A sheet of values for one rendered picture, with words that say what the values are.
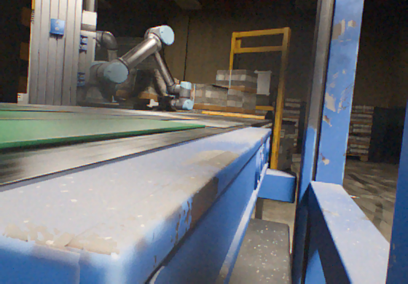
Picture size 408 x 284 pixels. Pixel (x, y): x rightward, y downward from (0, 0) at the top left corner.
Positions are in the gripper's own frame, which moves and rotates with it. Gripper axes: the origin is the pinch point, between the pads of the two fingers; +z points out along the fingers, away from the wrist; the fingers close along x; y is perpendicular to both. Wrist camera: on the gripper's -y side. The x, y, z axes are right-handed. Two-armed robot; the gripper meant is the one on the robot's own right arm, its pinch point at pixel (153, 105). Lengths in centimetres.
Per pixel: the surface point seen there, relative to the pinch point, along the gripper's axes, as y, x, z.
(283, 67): 17, -185, -28
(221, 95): -3, -83, -8
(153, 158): 30, 153, -152
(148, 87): 13.6, 1.3, 1.4
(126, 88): 11.8, 1.8, 25.5
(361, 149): -186, -580, -61
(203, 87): 6, -67, 1
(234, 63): 22, -189, 39
